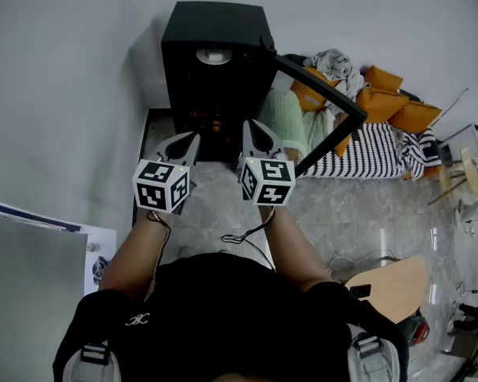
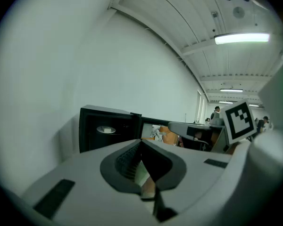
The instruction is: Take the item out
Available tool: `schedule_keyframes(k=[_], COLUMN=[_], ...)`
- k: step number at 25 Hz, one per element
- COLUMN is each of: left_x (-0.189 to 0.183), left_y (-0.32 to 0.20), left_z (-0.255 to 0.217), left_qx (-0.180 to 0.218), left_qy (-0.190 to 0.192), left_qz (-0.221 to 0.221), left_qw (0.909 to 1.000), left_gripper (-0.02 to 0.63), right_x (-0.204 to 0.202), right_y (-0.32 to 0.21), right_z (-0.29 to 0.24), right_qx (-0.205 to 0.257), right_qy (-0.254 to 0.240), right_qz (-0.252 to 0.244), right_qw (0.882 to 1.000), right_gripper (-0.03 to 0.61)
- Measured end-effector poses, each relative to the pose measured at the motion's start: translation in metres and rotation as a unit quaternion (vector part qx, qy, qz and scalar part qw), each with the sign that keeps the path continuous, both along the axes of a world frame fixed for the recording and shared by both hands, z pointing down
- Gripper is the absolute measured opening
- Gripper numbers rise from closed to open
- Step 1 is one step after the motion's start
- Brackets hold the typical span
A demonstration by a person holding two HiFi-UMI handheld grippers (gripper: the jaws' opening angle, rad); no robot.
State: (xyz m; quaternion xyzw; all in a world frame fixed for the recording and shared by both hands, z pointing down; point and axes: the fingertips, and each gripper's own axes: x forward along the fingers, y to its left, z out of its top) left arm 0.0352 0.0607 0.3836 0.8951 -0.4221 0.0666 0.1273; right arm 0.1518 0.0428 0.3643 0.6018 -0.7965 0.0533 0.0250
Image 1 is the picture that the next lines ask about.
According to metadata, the small orange cushion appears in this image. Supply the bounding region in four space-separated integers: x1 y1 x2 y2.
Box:
363 64 405 92

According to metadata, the person's left forearm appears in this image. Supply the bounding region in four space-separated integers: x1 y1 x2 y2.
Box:
98 211 172 302

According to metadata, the thin metal rod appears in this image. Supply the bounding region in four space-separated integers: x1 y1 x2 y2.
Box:
429 87 470 129

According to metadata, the red bag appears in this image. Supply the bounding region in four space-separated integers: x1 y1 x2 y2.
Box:
398 310 431 348

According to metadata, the person's black shirt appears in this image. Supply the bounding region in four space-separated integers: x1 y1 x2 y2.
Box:
52 251 409 382

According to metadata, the grey board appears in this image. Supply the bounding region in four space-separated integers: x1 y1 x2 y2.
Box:
0 212 89 382

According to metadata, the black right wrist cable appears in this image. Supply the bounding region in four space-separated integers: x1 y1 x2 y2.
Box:
221 207 276 271

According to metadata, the person's right forearm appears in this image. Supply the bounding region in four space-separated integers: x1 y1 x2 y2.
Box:
258 205 332 294

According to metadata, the orange cushion with grey label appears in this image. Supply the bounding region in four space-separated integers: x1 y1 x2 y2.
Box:
289 66 340 113

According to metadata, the black phone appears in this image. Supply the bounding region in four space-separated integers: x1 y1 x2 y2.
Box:
349 283 373 299

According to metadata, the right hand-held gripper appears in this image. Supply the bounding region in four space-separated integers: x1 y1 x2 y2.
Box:
238 119 296 206

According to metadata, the pale green pillow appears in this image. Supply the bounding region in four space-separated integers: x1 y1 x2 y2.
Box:
258 88 306 159

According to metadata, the black and white striped blanket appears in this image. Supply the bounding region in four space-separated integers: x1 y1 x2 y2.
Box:
297 120 443 181

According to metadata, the grey left backpack strap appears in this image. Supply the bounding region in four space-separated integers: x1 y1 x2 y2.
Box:
62 341 123 382

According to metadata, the grey right backpack strap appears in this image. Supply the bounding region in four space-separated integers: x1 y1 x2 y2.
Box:
345 323 402 382

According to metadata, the round wooden stool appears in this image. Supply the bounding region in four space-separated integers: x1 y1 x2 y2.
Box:
427 146 478 207

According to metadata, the grey backpack strap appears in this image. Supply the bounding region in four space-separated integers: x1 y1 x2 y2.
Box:
345 323 402 382
62 341 123 382

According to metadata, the white printed poster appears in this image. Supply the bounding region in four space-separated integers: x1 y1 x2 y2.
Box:
83 224 118 296

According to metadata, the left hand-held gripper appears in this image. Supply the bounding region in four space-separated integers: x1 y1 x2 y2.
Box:
131 131 202 216

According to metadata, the crumpled grey garment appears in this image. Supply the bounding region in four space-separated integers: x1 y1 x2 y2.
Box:
302 48 370 103

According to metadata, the light wooden table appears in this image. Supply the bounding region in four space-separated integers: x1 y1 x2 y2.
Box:
343 254 429 325

